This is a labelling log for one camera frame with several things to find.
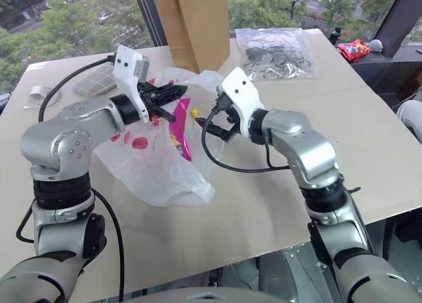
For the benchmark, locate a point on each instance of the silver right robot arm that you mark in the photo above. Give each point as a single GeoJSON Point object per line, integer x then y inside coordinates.
{"type": "Point", "coordinates": [313, 145]}

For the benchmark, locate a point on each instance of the black side cabinet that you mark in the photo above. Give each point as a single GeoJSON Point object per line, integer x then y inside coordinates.
{"type": "Point", "coordinates": [389, 72]}

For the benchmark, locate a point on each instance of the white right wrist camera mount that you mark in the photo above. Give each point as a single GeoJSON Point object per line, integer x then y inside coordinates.
{"type": "Point", "coordinates": [240, 92]}

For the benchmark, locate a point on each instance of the small black stand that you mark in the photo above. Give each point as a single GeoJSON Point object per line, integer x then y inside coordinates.
{"type": "Point", "coordinates": [335, 36]}

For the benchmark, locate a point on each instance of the grey robot torso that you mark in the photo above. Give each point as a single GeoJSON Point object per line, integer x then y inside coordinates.
{"type": "Point", "coordinates": [211, 295]}

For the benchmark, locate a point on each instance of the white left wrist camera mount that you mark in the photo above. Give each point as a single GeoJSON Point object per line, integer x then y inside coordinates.
{"type": "Point", "coordinates": [127, 69]}

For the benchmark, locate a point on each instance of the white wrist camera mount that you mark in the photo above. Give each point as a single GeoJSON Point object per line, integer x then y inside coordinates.
{"type": "Point", "coordinates": [127, 69]}
{"type": "Point", "coordinates": [240, 92]}

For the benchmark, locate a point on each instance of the brown paper bag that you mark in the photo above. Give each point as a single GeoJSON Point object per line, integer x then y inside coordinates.
{"type": "Point", "coordinates": [191, 29]}

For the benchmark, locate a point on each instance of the red snack bag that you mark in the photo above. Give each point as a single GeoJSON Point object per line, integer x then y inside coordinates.
{"type": "Point", "coordinates": [354, 49]}

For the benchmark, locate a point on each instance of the white red-printed plastic bag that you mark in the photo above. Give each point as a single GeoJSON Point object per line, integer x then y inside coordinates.
{"type": "Point", "coordinates": [158, 171]}

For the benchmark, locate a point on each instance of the small yellow item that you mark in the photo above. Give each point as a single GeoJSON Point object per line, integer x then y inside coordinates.
{"type": "Point", "coordinates": [196, 112]}

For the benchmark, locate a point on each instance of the dark rounded shape under table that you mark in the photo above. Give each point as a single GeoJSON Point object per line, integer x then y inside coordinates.
{"type": "Point", "coordinates": [290, 280]}

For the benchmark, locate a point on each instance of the grey plush ball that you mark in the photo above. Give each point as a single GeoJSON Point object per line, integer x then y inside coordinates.
{"type": "Point", "coordinates": [376, 45]}

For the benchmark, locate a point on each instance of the clear bag of black parts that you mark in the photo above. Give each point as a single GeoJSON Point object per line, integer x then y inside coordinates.
{"type": "Point", "coordinates": [277, 52]}

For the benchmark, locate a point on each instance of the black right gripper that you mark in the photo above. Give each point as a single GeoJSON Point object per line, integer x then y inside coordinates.
{"type": "Point", "coordinates": [225, 110]}

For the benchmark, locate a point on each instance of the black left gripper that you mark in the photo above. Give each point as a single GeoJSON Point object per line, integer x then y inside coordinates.
{"type": "Point", "coordinates": [149, 97]}

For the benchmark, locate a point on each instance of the grey rounded fabric shape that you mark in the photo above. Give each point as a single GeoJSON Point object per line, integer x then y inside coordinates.
{"type": "Point", "coordinates": [410, 115]}

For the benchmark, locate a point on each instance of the black object at table edge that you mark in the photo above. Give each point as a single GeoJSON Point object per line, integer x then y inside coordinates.
{"type": "Point", "coordinates": [4, 103]}

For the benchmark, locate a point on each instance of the magenta snack packet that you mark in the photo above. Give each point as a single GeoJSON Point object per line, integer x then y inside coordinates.
{"type": "Point", "coordinates": [180, 125]}

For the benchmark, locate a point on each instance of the white tape piece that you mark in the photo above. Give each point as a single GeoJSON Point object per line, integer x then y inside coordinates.
{"type": "Point", "coordinates": [38, 91]}

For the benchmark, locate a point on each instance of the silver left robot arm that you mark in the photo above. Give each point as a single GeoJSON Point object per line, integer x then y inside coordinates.
{"type": "Point", "coordinates": [66, 141]}

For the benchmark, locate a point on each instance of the dark window frame post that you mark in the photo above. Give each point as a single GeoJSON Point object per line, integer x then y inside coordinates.
{"type": "Point", "coordinates": [150, 16]}
{"type": "Point", "coordinates": [400, 16]}

